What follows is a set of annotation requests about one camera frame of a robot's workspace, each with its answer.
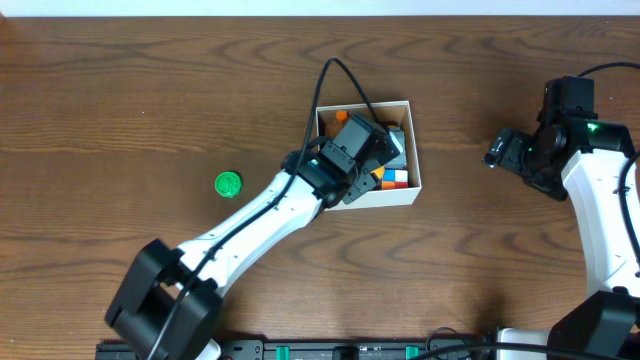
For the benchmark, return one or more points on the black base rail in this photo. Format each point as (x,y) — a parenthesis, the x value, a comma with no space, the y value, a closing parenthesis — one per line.
(363,349)

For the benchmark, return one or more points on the brown plush bear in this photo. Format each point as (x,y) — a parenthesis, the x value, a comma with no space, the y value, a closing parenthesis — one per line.
(337,124)

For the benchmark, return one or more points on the colourful puzzle cube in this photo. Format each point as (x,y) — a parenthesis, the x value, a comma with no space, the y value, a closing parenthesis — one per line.
(395,179)

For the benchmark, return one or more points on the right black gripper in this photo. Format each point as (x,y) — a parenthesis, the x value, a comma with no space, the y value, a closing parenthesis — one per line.
(498,151)

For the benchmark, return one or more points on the yellow grey toy truck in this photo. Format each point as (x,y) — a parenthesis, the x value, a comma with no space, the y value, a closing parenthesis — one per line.
(394,154)

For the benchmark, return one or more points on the orange duck toy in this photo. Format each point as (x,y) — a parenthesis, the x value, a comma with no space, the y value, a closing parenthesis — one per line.
(379,173)

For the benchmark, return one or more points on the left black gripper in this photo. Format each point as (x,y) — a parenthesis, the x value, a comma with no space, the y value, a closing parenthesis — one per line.
(388,145)

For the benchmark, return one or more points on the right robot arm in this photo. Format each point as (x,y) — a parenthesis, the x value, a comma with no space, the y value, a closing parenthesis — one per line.
(574,156)

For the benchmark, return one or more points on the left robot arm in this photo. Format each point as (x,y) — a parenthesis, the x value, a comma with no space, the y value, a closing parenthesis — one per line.
(169,301)

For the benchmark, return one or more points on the white cardboard box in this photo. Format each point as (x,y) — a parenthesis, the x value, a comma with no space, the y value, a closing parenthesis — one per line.
(397,112)

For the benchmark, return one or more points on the green round disc toy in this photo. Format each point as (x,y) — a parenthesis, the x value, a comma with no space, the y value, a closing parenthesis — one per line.
(228,184)

